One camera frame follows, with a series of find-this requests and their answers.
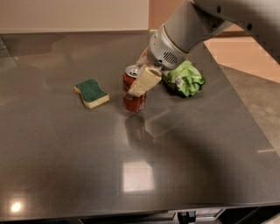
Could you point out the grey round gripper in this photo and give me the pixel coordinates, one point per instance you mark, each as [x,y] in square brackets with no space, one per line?
[162,51]

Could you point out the red coke can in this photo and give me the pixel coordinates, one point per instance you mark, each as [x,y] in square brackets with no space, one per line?
[130,102]

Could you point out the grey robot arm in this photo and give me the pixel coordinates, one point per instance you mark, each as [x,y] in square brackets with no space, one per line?
[198,20]

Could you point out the green and yellow sponge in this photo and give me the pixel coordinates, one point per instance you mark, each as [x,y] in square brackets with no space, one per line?
[91,93]

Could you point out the green crumpled chip bag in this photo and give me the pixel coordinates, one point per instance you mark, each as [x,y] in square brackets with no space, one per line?
[185,80]

